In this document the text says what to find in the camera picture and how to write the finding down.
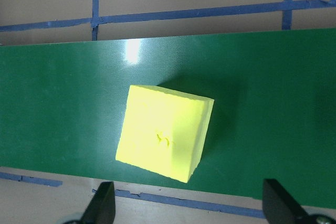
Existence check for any green conveyor belt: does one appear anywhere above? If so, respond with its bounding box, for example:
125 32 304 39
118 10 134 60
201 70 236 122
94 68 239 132
0 27 336 211

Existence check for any yellow foam block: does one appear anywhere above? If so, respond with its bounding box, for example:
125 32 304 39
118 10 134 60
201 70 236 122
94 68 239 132
115 84 215 184

